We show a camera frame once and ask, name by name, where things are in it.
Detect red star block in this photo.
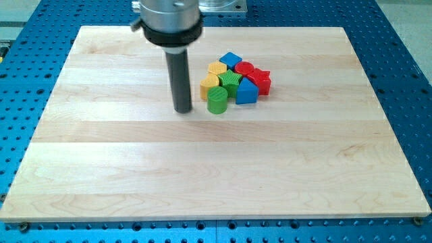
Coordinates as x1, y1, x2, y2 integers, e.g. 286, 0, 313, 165
246, 68, 271, 95

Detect green star block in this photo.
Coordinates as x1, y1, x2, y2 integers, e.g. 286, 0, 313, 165
218, 70, 242, 98

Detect light wooden board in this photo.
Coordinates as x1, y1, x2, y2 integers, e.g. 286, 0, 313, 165
1, 26, 431, 222

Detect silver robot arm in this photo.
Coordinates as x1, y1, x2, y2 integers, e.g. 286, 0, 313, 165
131, 0, 203, 113

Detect blue cube block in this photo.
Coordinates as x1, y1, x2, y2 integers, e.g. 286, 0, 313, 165
219, 52, 242, 70

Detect yellow hexagon block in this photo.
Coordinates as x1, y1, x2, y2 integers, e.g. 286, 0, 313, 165
207, 61, 227, 76

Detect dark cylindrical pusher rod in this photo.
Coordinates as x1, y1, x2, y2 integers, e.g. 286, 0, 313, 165
165, 50, 192, 113

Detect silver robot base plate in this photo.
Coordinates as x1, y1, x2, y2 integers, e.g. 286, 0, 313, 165
198, 0, 247, 14

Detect black collar tool mount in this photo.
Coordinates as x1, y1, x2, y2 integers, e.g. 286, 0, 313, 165
140, 15, 203, 48

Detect green cylinder block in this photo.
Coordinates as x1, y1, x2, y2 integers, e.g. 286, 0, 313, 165
207, 86, 228, 114

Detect blue triangle block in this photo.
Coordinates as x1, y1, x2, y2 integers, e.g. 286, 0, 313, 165
236, 78, 259, 105

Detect red cylinder block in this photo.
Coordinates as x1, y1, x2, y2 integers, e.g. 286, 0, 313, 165
234, 61, 255, 77

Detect yellow heart block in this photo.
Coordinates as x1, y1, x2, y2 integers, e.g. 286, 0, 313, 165
200, 74, 219, 100

